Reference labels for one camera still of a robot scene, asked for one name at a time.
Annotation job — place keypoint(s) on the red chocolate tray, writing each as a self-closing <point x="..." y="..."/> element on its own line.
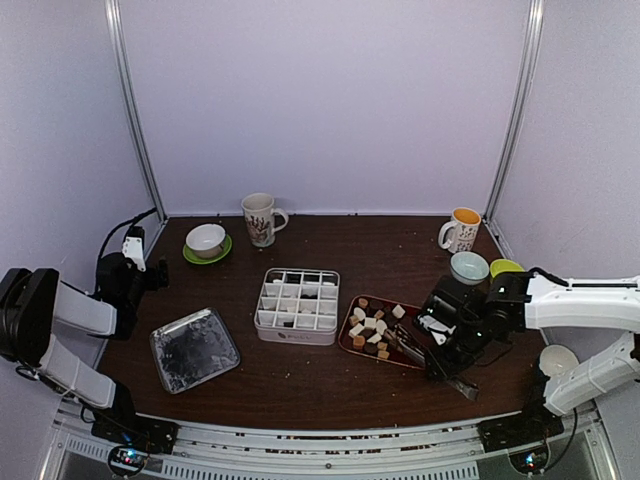
<point x="383" y="330"/>

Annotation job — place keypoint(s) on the dark bowl white inside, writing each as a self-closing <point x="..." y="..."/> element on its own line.
<point x="555" y="360"/>

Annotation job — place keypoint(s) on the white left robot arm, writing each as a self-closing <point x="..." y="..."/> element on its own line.
<point x="34" y="302"/>

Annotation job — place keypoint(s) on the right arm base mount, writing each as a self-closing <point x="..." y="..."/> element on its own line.
<point x="524" y="439"/>

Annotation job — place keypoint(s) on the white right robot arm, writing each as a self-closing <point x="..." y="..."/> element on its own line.
<point x="598" y="316"/>

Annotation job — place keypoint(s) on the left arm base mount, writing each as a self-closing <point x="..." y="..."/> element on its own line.
<point x="134" y="447"/>

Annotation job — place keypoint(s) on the beige floral mug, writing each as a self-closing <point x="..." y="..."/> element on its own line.
<point x="263" y="219"/>

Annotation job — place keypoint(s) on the light blue bowl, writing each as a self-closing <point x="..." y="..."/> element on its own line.
<point x="469" y="268"/>

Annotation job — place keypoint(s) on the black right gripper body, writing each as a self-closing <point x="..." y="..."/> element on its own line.
<point x="471" y="341"/>

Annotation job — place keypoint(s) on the bunny print tin lid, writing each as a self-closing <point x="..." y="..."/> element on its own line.
<point x="192" y="350"/>

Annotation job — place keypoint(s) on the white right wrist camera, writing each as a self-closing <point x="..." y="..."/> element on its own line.
<point x="439" y="331"/>

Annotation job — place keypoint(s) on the white divided tin box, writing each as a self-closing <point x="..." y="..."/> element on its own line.
<point x="298" y="306"/>

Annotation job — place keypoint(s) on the white mug yellow inside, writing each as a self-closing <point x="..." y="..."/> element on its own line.
<point x="459" y="233"/>

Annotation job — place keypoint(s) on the white bowl green rim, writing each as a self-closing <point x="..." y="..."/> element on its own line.
<point x="206" y="240"/>

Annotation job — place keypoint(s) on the metal front rail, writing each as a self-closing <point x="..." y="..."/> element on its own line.
<point x="451" y="450"/>

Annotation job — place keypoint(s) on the aluminium frame post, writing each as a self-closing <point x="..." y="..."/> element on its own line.
<point x="116" y="32"/>
<point x="528" y="64"/>

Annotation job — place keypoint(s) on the lime green bowl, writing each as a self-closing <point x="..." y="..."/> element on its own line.
<point x="503" y="265"/>

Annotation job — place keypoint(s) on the right aluminium frame post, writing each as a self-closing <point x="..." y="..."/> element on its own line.
<point x="528" y="64"/>

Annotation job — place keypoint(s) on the metal serving tongs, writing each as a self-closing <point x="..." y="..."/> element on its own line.
<point x="407" y="344"/>

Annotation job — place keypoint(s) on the left aluminium frame post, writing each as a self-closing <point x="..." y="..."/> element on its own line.
<point x="116" y="32"/>

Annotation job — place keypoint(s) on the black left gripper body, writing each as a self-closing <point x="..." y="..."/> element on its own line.
<point x="134" y="294"/>

